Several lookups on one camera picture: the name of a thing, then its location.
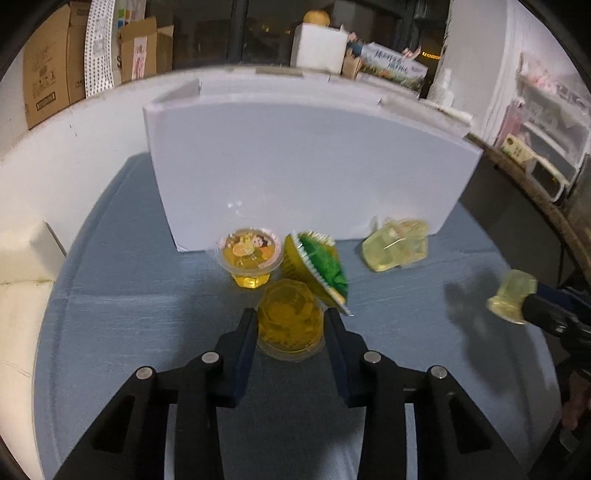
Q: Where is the small white foam box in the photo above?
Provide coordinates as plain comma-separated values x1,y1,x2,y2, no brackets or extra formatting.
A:
291,22,349,75

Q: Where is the jelly cup with cartoon lid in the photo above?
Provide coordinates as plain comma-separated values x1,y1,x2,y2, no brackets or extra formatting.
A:
216,226,284,289

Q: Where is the dark window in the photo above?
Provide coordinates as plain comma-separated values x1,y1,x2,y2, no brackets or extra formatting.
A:
171,0,451,70

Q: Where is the cream leather sofa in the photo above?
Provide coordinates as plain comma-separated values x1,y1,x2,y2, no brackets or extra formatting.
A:
0,220,68,462

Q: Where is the white storage rack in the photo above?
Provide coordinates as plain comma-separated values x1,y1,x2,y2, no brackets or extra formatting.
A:
485,51,591,204

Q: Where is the large brown cardboard box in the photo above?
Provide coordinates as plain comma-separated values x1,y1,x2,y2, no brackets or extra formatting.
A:
23,2,88,131

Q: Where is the person's right hand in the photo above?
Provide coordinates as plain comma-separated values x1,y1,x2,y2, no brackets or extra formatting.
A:
561,369,587,432

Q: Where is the jelly cup with green lid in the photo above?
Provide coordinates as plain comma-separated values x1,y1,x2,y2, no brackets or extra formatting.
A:
283,230,354,317

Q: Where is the white patterned paper bag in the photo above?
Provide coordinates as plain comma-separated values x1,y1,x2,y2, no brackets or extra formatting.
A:
84,0,146,97

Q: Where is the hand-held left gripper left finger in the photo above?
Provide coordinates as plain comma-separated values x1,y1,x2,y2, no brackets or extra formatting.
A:
51,308,258,480

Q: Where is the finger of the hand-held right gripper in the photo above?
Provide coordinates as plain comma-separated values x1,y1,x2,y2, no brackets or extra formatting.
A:
536,282,591,311
522,293,591,343

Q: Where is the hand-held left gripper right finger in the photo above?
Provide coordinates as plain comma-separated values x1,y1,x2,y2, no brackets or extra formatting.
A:
323,307,529,480

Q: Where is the small open cardboard box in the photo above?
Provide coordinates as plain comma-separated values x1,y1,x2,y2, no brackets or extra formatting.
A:
117,16,175,84

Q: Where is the printed flat carton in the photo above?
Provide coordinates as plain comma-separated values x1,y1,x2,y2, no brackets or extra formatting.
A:
342,42,428,93

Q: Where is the large white foam box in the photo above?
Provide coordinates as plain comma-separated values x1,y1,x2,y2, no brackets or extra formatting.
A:
143,76,485,254

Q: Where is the pale yellow jelly cup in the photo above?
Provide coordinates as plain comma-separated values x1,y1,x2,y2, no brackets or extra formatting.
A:
385,218,430,266
487,270,539,324
361,228,407,273

